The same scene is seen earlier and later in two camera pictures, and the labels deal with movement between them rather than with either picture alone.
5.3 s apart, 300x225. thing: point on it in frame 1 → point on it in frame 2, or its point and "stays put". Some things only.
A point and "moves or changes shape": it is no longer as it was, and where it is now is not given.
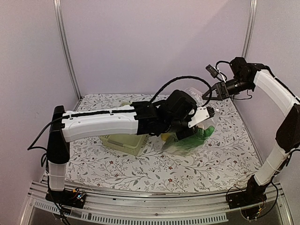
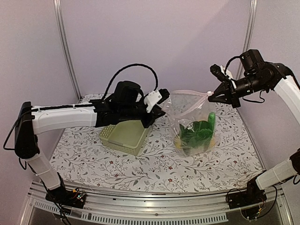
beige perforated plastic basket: x=132 y=143 stays put
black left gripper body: x=176 y=123 → x=129 y=112
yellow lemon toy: x=165 y=136 → x=178 y=143
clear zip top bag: x=189 y=140 moves or changes shape
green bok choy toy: x=188 y=146 moves or changes shape
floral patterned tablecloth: x=227 y=161 stays put
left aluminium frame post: x=57 y=12 stays put
